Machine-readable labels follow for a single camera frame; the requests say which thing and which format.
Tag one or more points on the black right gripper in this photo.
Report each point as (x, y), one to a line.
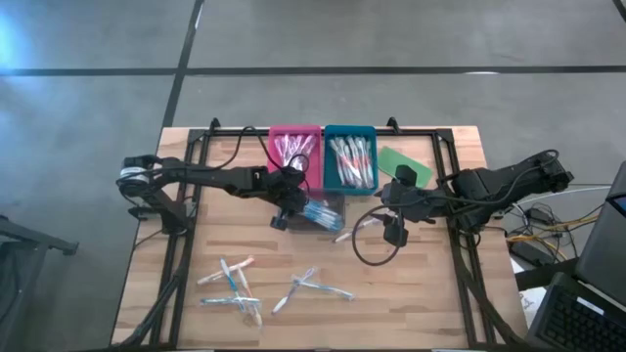
(415, 203)

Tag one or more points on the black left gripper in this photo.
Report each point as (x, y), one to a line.
(288, 190)

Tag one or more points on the plastic-wrapped toothbrush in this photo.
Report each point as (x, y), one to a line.
(352, 234)

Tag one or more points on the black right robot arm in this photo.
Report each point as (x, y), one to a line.
(489, 183)

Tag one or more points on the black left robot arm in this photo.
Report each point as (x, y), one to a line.
(205, 175)

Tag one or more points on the red plastic bin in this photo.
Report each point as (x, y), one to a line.
(315, 166)

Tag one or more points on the blue plastic bin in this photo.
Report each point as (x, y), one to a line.
(328, 188)

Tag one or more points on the green plastic lid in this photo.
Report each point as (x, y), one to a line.
(391, 159)

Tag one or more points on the clear smoky plastic bin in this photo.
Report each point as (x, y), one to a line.
(340, 200)

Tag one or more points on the black power strip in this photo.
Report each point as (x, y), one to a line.
(525, 251)

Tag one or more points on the black power brick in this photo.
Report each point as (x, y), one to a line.
(539, 215)

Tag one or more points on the black desk bar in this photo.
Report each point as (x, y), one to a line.
(543, 276)

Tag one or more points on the white paper sheet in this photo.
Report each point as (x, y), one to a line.
(533, 300)

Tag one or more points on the black keyboard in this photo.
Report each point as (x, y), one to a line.
(577, 322)

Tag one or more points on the black floor stand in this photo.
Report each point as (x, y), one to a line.
(49, 240)

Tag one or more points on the black frame clamp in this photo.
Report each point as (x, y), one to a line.
(215, 124)
(393, 126)

